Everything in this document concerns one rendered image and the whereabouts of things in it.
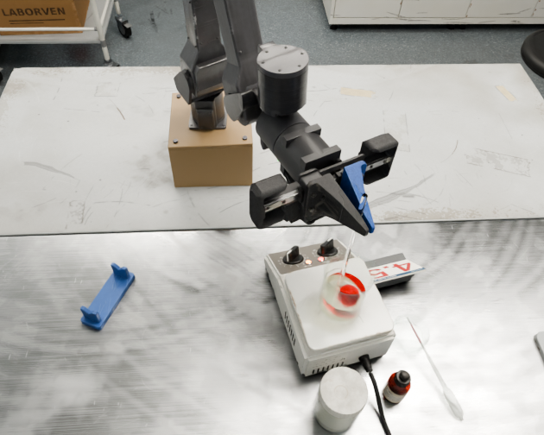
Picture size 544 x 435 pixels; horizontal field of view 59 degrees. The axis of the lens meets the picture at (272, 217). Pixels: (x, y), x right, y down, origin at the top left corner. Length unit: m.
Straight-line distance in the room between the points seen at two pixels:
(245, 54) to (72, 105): 0.58
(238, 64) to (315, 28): 2.57
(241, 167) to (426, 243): 0.35
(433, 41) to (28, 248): 2.75
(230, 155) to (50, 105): 0.45
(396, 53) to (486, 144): 2.01
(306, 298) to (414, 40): 2.67
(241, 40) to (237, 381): 0.45
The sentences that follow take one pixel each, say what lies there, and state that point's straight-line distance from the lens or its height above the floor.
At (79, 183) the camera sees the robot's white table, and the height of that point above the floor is 0.90.
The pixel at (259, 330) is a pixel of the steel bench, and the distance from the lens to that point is 0.74.
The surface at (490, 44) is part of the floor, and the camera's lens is 3.36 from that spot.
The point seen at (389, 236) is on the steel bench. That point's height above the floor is 0.90.
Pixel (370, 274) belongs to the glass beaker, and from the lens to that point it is 0.62.
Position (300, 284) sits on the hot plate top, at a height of 0.99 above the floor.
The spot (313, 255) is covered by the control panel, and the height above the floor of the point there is 0.95.
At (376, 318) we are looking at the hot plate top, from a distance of 0.67.
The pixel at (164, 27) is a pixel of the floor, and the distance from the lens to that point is 3.18.
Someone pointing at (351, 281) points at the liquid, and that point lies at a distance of 0.65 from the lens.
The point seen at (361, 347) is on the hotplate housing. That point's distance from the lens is 0.67.
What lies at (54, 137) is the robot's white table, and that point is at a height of 0.90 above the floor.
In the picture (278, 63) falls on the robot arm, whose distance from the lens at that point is 0.55.
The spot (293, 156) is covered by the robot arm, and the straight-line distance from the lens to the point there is 0.56.
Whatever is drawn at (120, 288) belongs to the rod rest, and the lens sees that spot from 0.78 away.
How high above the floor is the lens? 1.56
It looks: 51 degrees down
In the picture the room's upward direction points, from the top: 4 degrees clockwise
